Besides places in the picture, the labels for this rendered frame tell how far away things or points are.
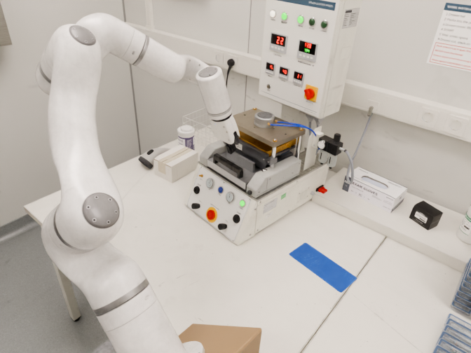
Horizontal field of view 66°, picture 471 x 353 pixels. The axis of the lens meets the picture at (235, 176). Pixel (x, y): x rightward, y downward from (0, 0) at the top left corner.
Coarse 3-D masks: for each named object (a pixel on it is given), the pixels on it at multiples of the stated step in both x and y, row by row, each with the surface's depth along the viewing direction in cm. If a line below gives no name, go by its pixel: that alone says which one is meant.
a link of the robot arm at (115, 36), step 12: (84, 24) 90; (96, 24) 91; (108, 24) 92; (120, 24) 95; (96, 36) 91; (108, 36) 92; (120, 36) 94; (132, 36) 96; (144, 36) 99; (108, 48) 94; (120, 48) 96; (132, 48) 97; (132, 60) 99; (36, 72) 87; (48, 84) 86
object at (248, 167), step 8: (208, 160) 145; (232, 160) 145; (240, 160) 141; (248, 160) 137; (216, 168) 142; (224, 168) 140; (248, 168) 139; (256, 168) 141; (232, 176) 136; (248, 176) 135; (240, 184) 134
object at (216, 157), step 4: (216, 156) 140; (220, 156) 139; (216, 160) 141; (220, 160) 139; (224, 160) 137; (228, 160) 137; (224, 164) 137; (228, 164) 135; (232, 164) 135; (228, 168) 136; (232, 168) 135; (236, 168) 133; (240, 168) 133; (236, 172) 134; (240, 172) 133; (240, 176) 134
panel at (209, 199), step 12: (204, 168) 148; (204, 180) 148; (216, 180) 143; (192, 192) 152; (204, 192) 147; (216, 192) 143; (240, 192) 135; (204, 204) 147; (216, 204) 143; (228, 204) 139; (204, 216) 147; (216, 216) 142; (228, 216) 138; (240, 216) 135; (216, 228) 142; (228, 228) 138
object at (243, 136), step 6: (240, 132) 146; (240, 138) 142; (246, 138) 142; (252, 138) 142; (252, 144) 138; (258, 144) 138; (264, 144) 138; (282, 144) 139; (288, 144) 142; (294, 144) 145; (264, 150) 135; (270, 150) 135; (276, 150) 138; (282, 150) 141; (288, 150) 143; (270, 156) 137
